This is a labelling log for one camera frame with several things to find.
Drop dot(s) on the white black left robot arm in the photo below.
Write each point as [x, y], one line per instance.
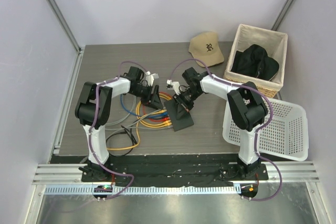
[93, 111]

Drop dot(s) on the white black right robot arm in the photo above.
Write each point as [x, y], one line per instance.
[248, 108]

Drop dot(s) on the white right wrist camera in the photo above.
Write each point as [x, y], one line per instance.
[173, 85]

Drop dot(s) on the wicker basket with liner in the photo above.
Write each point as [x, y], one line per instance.
[274, 42]

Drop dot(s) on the black mounting base plate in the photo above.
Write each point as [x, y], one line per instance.
[173, 169]

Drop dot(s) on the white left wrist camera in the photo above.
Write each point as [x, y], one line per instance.
[151, 78]

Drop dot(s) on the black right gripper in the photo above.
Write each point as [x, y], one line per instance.
[182, 107]

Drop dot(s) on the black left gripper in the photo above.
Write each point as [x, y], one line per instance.
[155, 101]

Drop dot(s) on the aluminium front rail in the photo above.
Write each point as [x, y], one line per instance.
[61, 179]

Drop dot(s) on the black cap in basket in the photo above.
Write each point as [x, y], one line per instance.
[255, 62]

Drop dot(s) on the beige baseball cap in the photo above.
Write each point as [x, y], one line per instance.
[205, 47]

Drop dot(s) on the black network switch box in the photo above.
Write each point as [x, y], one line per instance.
[181, 124]

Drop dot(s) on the white plastic perforated basket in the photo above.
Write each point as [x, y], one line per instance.
[287, 134]

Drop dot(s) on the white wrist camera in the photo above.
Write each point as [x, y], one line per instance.
[173, 85]
[151, 78]

